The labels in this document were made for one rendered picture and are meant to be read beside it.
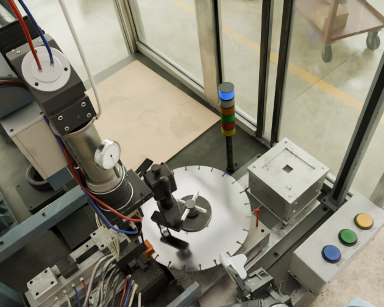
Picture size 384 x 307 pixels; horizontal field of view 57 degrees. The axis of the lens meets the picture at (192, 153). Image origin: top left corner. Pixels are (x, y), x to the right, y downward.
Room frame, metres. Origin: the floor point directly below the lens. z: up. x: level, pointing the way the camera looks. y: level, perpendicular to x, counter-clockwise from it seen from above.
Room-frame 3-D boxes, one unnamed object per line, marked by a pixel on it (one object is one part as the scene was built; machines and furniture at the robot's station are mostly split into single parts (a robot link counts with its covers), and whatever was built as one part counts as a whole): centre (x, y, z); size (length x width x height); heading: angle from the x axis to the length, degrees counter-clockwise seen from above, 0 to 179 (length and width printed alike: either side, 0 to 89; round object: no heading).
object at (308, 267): (0.37, -0.37, 0.82); 0.28 x 0.11 x 0.15; 121
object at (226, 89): (0.75, -0.13, 1.14); 0.05 x 0.04 x 0.03; 31
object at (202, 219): (0.49, 0.03, 0.96); 0.11 x 0.11 x 0.03
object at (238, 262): (0.33, -0.06, 0.96); 0.09 x 0.06 x 0.03; 22
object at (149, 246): (0.39, 0.20, 0.95); 0.10 x 0.03 x 0.07; 121
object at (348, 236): (0.36, -0.38, 0.90); 0.04 x 0.04 x 0.02
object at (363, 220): (0.40, -0.44, 0.90); 0.04 x 0.04 x 0.02
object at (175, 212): (0.43, 0.08, 1.17); 0.06 x 0.05 x 0.20; 112
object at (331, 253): (0.32, -0.32, 0.90); 0.04 x 0.04 x 0.02
